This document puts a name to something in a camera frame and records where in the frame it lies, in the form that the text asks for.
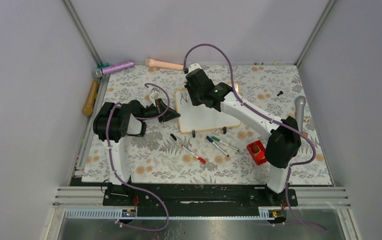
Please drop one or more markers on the red plastic box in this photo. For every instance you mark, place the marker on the red plastic box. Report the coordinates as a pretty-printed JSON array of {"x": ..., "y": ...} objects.
[{"x": 257, "y": 152}]

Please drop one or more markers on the red capped marker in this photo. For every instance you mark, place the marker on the red capped marker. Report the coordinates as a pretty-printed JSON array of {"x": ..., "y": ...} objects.
[{"x": 194, "y": 155}]

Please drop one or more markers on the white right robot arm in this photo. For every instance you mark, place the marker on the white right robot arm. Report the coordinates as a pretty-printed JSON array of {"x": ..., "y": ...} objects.
[{"x": 283, "y": 139}]

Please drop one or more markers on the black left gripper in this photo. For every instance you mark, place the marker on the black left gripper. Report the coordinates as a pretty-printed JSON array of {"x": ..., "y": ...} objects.
[{"x": 161, "y": 108}]

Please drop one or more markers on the floral patterned table mat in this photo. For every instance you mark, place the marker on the floral patterned table mat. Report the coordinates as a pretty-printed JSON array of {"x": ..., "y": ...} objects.
[{"x": 157, "y": 158}]

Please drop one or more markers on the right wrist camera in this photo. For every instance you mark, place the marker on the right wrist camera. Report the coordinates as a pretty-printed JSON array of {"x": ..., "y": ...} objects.
[{"x": 191, "y": 67}]

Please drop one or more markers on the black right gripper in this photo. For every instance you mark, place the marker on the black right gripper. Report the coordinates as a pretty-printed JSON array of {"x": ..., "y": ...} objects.
[{"x": 194, "y": 101}]

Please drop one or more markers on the white slotted cable duct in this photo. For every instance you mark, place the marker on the white slotted cable duct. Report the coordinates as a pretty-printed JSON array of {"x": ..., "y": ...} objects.
[{"x": 135, "y": 214}]

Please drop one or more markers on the silver toy microphone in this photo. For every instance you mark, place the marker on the silver toy microphone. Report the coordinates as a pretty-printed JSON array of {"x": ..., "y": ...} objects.
[{"x": 300, "y": 103}]

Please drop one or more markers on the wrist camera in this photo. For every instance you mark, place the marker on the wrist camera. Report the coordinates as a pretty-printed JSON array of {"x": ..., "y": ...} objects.
[
  {"x": 191, "y": 67},
  {"x": 154, "y": 95}
]

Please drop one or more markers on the yellow framed whiteboard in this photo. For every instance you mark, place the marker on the yellow framed whiteboard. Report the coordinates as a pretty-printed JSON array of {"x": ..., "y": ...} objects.
[{"x": 200, "y": 118}]

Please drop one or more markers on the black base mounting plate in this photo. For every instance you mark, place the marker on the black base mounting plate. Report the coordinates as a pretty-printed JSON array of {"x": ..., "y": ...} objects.
[{"x": 199, "y": 199}]

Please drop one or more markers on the pink toy microphone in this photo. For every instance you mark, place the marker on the pink toy microphone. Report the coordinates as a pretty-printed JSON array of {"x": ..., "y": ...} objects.
[{"x": 151, "y": 63}]

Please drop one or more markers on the purple glitter toy microphone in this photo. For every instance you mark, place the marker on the purple glitter toy microphone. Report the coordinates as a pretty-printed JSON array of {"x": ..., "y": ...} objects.
[{"x": 108, "y": 69}]

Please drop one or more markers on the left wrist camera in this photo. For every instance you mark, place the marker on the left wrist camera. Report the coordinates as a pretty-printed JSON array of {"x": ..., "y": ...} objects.
[{"x": 154, "y": 95}]

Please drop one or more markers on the green capped marker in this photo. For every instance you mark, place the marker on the green capped marker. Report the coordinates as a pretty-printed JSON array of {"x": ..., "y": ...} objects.
[{"x": 225, "y": 143}]

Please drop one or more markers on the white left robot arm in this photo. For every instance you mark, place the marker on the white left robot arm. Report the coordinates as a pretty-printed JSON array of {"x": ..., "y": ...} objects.
[{"x": 114, "y": 122}]

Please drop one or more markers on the blue capped marker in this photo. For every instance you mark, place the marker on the blue capped marker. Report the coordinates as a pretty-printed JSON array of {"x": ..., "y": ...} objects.
[{"x": 217, "y": 146}]

